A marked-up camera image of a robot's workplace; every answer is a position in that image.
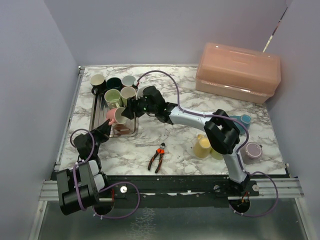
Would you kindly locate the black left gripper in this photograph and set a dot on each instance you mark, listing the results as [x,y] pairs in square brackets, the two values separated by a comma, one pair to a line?
[103,131]

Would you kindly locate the pink and blue mug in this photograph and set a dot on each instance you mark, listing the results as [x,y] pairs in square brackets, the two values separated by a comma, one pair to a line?
[114,116]

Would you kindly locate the steel tray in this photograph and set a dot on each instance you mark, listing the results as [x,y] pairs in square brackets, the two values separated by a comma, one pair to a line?
[98,117]

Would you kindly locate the aluminium rail frame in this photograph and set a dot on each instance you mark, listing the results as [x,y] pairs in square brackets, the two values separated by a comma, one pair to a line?
[287,188]

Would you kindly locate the dark teal mug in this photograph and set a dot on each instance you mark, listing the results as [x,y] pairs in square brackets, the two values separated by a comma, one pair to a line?
[114,83]

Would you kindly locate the lime green faceted mug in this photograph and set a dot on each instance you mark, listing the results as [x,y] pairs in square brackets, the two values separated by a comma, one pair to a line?
[217,156]

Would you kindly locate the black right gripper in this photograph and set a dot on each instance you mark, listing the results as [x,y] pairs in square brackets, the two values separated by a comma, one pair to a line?
[132,107]

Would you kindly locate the yellow mug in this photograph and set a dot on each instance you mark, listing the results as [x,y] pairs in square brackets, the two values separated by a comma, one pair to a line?
[202,146]

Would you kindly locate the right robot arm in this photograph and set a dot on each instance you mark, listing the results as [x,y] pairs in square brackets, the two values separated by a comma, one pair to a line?
[222,133]

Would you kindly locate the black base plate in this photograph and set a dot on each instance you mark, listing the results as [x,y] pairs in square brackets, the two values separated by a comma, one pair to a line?
[173,191]

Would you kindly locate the black mug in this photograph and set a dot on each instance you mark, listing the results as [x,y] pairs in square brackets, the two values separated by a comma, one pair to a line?
[98,83]

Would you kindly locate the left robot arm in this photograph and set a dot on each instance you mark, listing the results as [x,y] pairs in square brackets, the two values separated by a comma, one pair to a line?
[78,187]

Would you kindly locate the pink plastic storage box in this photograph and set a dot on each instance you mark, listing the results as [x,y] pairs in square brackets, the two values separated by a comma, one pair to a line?
[238,73]

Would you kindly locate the blue dotted mug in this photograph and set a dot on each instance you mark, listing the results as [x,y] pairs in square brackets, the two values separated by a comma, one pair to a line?
[244,120]

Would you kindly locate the light green mug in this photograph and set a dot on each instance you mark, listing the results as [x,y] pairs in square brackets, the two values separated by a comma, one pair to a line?
[126,93]

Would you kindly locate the pink terracotta mug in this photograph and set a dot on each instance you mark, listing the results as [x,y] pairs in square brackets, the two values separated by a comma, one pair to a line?
[129,81]

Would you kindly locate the mauve purple mug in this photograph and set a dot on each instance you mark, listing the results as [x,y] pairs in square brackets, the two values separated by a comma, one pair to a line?
[251,152]

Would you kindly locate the sage green mug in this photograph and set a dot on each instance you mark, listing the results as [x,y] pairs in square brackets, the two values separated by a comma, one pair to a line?
[113,98]

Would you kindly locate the clear handle screwdriver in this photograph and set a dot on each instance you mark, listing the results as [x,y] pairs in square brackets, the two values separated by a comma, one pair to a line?
[147,145]

